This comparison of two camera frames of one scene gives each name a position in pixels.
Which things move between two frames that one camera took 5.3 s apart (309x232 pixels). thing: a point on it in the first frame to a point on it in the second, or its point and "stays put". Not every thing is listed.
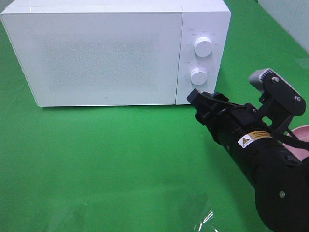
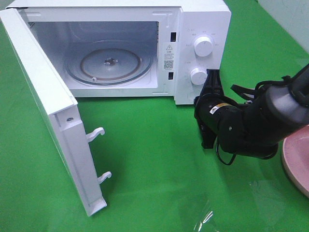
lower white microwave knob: x=198 y=76 stays put
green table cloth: x=137 y=168 stays put
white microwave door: x=98 y=58 to x=58 y=110
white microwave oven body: x=118 y=52 stays put
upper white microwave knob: x=203 y=46 stays put
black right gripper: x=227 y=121 to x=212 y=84
